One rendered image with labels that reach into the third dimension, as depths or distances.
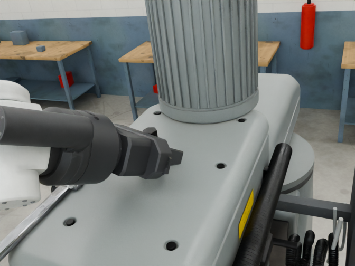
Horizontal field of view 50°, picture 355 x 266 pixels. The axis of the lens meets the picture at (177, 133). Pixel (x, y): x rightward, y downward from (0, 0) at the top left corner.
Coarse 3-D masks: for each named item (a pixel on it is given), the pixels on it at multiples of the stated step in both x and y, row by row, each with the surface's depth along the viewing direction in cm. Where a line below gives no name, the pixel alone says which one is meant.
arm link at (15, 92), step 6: (0, 84) 37; (6, 84) 37; (12, 84) 37; (18, 84) 38; (0, 90) 36; (6, 90) 37; (12, 90) 37; (18, 90) 38; (24, 90) 39; (0, 96) 36; (6, 96) 37; (12, 96) 37; (18, 96) 38; (24, 96) 38; (30, 102) 40
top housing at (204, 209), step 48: (192, 144) 63; (240, 144) 62; (96, 192) 55; (144, 192) 53; (192, 192) 52; (240, 192) 54; (48, 240) 47; (96, 240) 46; (144, 240) 45; (192, 240) 44; (240, 240) 57
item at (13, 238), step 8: (56, 192) 54; (64, 192) 54; (48, 200) 53; (56, 200) 53; (40, 208) 51; (48, 208) 51; (32, 216) 50; (40, 216) 50; (24, 224) 49; (32, 224) 49; (16, 232) 48; (24, 232) 48; (8, 240) 47; (16, 240) 47; (0, 248) 46; (8, 248) 46; (0, 256) 44
